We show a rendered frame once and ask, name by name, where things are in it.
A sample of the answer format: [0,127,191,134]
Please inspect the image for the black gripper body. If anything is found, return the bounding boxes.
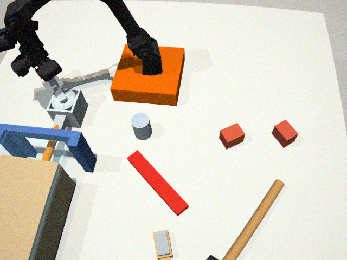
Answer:
[19,40,62,82]

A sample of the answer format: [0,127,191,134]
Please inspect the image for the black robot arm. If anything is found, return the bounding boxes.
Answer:
[0,0,162,77]

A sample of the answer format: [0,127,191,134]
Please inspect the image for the grey cylinder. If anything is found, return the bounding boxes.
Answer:
[131,113,152,140]

